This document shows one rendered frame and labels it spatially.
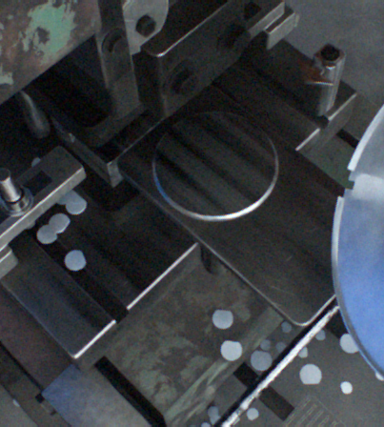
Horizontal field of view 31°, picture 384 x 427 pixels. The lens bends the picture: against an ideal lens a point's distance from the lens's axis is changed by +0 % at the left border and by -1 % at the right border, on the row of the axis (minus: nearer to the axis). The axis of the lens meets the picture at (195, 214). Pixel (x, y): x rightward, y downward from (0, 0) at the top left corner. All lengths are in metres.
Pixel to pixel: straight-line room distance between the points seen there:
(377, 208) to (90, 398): 0.36
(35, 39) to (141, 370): 0.45
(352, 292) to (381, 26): 1.38
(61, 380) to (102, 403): 0.05
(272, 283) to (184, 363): 0.16
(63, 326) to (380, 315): 0.32
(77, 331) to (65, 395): 0.08
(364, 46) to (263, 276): 1.27
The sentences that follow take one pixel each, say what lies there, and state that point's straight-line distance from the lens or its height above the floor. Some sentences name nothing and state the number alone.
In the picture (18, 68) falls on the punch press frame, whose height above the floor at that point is 1.08.
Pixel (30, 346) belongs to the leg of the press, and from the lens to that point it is 0.80.
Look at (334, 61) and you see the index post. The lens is 0.75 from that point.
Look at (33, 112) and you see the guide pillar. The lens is 0.74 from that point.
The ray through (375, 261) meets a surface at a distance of 0.57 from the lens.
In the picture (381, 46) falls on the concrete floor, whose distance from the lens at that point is 1.85.
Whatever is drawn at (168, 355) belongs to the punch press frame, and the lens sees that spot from 0.75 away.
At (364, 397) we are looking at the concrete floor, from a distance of 1.43.
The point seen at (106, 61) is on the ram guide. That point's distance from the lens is 0.46.
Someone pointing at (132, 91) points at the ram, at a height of 0.91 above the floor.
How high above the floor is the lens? 1.37
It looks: 63 degrees down
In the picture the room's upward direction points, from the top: 3 degrees counter-clockwise
